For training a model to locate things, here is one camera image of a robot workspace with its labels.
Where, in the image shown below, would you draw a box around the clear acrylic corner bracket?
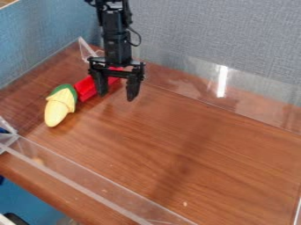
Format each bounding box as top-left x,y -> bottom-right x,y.
78,37 -> 103,62

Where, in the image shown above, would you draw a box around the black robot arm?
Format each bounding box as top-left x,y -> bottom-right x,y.
84,0 -> 146,101

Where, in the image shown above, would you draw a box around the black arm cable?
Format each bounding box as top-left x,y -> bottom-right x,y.
126,26 -> 142,47

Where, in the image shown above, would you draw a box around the yellow green toy corn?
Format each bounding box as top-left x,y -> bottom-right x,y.
44,83 -> 78,127

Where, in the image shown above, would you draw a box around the clear acrylic front wall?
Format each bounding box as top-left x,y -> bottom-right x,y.
7,136 -> 198,225

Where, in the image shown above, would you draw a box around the clear acrylic back wall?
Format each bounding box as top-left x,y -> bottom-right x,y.
131,43 -> 301,135

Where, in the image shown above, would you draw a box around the clear acrylic front bracket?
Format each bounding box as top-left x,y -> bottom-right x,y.
0,116 -> 23,155

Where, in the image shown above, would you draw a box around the clear acrylic wall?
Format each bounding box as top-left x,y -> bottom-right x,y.
7,136 -> 198,225
131,43 -> 301,135

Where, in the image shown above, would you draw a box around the red plastic block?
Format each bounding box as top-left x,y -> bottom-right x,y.
74,67 -> 123,102

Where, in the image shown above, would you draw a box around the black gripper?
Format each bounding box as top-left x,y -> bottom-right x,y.
87,57 -> 146,101

